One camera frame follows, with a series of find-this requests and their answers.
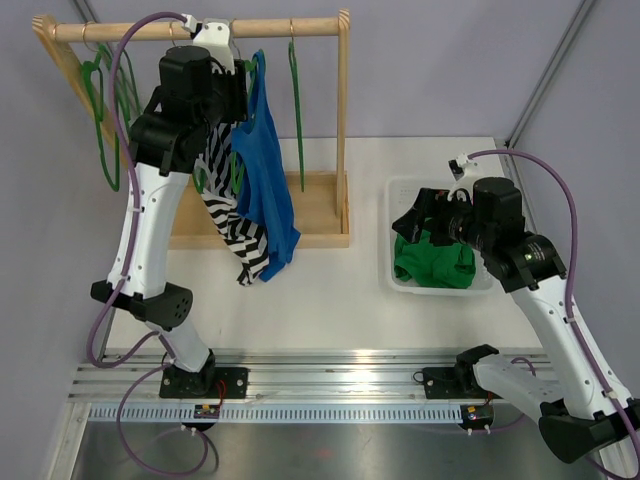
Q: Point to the green tank top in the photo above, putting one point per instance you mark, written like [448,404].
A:
[432,266]

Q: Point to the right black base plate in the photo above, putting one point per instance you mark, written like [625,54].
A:
[448,383]

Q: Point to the aluminium mounting rail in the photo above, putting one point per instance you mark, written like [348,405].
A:
[343,376]

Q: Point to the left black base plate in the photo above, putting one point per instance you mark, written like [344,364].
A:
[235,382]

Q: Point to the wooden clothes rack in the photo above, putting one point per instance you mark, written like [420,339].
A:
[320,189]

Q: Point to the green hanger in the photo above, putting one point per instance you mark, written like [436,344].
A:
[247,136]
[297,104]
[93,81]
[126,93]

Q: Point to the blue tank top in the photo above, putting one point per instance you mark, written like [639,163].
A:
[266,200]

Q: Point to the white slotted cable duct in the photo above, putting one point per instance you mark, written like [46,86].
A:
[245,413]

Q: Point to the white plastic basket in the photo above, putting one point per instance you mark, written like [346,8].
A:
[400,193]

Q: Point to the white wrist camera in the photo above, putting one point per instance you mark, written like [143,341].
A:
[213,35]
[465,172]

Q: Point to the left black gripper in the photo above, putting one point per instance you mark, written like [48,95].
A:
[235,84]

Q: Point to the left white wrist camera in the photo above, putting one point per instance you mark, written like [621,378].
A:
[213,35]

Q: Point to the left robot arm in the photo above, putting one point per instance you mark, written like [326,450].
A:
[195,94]

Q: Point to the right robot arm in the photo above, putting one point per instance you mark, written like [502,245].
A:
[589,409]

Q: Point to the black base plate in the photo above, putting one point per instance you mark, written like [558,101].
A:
[235,382]
[448,383]

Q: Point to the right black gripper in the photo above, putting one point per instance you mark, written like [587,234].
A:
[430,203]

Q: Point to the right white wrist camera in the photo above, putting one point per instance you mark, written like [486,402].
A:
[465,172]

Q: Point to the black white striped tank top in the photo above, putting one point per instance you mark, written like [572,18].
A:
[213,181]

